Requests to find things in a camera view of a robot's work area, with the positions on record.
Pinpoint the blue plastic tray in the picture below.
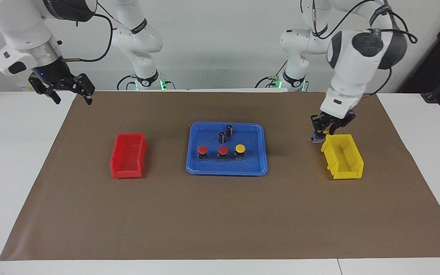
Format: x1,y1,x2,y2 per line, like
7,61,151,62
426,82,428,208
186,122,268,176

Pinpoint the yellow plastic bin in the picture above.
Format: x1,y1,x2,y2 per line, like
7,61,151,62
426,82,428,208
321,134,364,180

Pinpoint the red plastic bin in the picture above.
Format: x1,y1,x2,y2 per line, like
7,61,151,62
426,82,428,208
110,133,148,179

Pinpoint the brown table mat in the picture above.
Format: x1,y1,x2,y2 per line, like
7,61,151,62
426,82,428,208
0,91,440,261

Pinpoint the black right base cable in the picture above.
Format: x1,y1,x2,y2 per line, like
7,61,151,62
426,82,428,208
116,74,137,91

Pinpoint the black base cable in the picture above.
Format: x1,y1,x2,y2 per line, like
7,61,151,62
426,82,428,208
116,74,137,91
254,59,288,89

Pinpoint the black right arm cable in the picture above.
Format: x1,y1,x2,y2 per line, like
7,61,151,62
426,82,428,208
61,13,114,63

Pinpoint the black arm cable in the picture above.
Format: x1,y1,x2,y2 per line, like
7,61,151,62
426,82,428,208
300,0,418,97
61,13,114,63

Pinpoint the black left base cable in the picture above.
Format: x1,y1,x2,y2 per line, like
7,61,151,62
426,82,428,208
254,59,288,89

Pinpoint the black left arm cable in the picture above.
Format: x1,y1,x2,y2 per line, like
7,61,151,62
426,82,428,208
300,0,418,97

